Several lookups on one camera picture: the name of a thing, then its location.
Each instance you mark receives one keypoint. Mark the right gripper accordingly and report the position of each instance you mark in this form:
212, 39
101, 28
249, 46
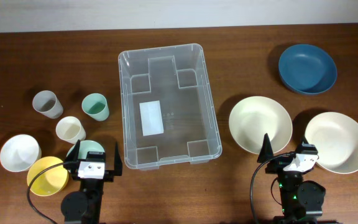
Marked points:
278, 165

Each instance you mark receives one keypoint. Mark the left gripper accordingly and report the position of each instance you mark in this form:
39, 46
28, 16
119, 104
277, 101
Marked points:
109, 175

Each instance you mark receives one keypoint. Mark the beige bowl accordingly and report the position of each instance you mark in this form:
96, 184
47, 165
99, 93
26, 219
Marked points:
253, 117

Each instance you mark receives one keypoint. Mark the mint green cup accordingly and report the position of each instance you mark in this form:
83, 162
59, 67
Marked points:
95, 105

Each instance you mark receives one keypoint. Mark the cream white bowl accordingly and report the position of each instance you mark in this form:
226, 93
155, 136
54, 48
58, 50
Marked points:
335, 137

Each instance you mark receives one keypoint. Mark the dark blue bowl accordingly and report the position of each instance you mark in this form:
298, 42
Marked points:
307, 69

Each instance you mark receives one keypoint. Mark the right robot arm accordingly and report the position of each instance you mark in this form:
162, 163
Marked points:
301, 200

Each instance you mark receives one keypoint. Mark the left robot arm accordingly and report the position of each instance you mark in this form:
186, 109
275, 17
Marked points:
84, 205

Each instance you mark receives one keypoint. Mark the mint green small bowl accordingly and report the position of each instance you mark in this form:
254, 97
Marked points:
87, 146

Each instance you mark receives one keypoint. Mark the cream plastic cup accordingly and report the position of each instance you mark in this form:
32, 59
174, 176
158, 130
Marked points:
70, 130

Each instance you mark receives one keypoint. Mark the yellow small bowl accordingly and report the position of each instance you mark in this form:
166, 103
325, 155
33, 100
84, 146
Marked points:
52, 181

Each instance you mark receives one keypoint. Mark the grey plastic cup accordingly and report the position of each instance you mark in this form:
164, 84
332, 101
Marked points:
47, 103

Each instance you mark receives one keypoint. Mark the white small bowl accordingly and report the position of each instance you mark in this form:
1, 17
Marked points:
19, 153

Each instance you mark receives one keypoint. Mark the clear plastic storage bin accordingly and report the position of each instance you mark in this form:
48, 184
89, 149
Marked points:
177, 77

